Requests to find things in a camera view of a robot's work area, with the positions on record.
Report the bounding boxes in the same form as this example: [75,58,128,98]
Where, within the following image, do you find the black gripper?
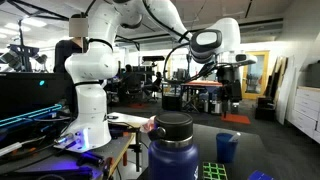
[216,65,243,119]

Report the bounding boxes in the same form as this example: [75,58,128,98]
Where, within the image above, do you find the blue plastic cup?
[215,132,240,164]

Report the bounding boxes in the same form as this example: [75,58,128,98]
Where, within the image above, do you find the orange floor mat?
[220,113,252,126]

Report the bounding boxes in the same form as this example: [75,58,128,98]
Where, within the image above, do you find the silver metal canister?
[213,99,223,115]

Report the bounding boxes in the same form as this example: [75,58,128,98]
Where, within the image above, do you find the black box on floor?
[254,96,277,122]

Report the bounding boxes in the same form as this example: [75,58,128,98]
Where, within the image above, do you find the orange topped work table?
[180,79,224,114]

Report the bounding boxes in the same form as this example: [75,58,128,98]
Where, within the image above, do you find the yellow framed door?
[241,50,270,100]

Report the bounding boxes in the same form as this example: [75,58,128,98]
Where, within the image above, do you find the wooden leaning boards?
[264,55,288,101]

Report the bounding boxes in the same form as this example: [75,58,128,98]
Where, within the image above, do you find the white leaning board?
[275,55,296,126]

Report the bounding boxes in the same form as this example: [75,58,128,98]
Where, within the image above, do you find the black cabinet under desk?
[161,92,184,112]

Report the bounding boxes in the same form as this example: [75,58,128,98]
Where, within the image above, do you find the green grid rack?
[200,161,229,180]

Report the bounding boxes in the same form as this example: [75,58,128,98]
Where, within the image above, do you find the blue puzzle cube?
[248,170,275,180]

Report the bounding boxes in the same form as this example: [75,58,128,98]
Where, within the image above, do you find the navy bottle with black lid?
[147,111,200,180]

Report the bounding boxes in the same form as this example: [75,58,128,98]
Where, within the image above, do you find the white drawer cabinet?
[288,85,320,144]

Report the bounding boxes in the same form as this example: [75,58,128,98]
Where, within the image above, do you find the small seated person in black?
[145,71,164,102]

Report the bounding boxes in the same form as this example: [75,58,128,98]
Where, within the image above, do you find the pink crumpled wrapper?
[139,115,157,133]

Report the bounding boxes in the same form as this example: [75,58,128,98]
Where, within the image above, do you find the dark bin on cabinet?
[305,61,320,89]

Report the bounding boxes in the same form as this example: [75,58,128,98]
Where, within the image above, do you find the black bar on stand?
[141,55,166,63]

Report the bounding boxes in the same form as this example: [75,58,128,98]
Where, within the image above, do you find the red floor mat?
[128,102,150,110]

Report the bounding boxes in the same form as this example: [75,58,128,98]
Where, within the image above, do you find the seated person on office chair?
[119,64,145,104]

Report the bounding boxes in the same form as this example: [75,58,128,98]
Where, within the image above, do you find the wooden edged robot table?
[0,131,137,180]

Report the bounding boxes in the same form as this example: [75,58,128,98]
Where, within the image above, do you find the standing person in black shirt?
[53,13,90,118]

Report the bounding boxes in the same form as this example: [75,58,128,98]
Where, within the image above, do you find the black computer monitor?
[0,71,74,118]

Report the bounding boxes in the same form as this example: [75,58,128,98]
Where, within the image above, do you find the black cable on robot arm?
[142,0,234,85]

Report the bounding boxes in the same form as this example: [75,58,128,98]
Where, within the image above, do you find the blue lit cable channel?
[0,103,64,128]

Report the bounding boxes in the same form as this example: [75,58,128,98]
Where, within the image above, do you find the black camera light rig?
[0,19,48,73]

